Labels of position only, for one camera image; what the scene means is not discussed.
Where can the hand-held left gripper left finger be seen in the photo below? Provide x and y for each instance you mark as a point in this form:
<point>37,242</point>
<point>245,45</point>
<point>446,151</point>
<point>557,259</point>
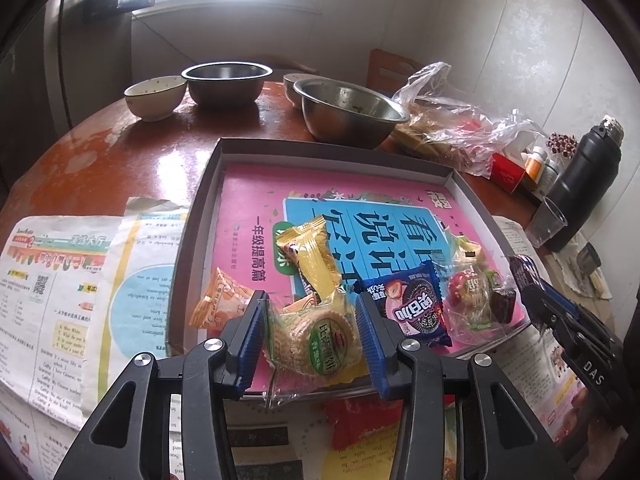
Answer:
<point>252,340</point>

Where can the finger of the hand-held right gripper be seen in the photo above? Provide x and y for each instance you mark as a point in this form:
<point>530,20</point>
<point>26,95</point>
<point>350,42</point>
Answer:
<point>565,302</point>
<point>555,325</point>

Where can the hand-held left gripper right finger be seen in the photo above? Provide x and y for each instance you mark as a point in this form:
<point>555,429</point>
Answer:
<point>372,345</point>

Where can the brown cake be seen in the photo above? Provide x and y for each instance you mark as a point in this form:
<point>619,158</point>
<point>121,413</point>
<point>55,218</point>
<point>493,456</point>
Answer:
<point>505,305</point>

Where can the blue cookie packet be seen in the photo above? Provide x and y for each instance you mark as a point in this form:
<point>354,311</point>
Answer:
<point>410,305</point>

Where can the black chocolate bar packet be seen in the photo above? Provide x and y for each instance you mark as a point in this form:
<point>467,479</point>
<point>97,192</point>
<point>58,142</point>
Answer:
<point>522,267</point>

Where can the clear rice cracker packet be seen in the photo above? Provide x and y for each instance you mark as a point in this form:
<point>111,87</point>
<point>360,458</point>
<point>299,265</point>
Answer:
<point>310,340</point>

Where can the clear green-label pastry packet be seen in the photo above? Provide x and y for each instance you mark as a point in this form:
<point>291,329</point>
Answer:
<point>470,295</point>

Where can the grey cardboard tray box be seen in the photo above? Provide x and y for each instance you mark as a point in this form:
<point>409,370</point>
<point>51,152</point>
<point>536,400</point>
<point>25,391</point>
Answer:
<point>192,240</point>

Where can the crumpled white paper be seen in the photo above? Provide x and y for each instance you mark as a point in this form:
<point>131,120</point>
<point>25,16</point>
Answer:
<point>570,272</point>

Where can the colourful cartoon newspaper sheet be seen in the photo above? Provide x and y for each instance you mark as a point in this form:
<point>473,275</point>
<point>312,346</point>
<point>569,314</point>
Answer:
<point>530,360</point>

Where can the small steel cup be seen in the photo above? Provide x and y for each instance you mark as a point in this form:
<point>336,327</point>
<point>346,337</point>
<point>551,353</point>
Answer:
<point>589,259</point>

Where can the orange snack packet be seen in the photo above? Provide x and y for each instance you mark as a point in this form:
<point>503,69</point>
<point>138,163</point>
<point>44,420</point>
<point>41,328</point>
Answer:
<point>220,300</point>
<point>300,306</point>

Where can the red snack packet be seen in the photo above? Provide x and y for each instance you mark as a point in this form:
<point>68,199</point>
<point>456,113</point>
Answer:
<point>360,422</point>

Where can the clear plastic cup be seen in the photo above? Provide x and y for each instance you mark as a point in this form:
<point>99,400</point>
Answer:
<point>545,225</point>

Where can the green yellow snack packet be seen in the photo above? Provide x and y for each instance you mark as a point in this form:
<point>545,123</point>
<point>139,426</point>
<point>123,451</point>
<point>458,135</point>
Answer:
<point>467,250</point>

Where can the torn newspaper sheet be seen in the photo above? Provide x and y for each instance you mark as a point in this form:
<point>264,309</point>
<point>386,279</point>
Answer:
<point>145,300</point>

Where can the black thermos bottle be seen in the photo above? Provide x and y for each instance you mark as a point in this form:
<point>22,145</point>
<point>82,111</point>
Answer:
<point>585,185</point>

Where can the pink book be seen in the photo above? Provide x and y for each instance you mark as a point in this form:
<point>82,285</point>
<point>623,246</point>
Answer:
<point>260,220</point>

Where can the white medicine bottle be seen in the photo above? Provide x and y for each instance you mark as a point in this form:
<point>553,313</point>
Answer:
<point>550,177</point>

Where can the red tissue box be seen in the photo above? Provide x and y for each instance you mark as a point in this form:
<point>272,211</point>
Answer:
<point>505,175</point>

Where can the orange-capped medicine bottle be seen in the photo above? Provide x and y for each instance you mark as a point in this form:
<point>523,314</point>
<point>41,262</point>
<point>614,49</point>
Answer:
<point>536,164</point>

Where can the dried flower decoration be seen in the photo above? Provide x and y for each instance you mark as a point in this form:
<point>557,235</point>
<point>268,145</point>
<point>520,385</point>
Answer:
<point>562,144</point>

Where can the newspaper sheet with red header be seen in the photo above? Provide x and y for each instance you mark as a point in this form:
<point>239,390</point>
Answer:
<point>45,310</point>

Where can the clear plastic bag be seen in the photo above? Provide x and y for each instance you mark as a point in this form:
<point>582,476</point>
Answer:
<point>450,125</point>

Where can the steel bowl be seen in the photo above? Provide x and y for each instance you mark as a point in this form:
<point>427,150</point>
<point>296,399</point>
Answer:
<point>225,85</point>
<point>350,120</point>

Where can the ceramic bowl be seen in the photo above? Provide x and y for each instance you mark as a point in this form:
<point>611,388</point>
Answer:
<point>150,102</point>
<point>292,87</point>

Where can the wooden chair back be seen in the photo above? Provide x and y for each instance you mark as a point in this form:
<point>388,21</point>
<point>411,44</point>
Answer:
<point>385,67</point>

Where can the dark grey refrigerator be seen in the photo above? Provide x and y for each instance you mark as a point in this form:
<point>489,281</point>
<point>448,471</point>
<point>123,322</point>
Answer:
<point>60,50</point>

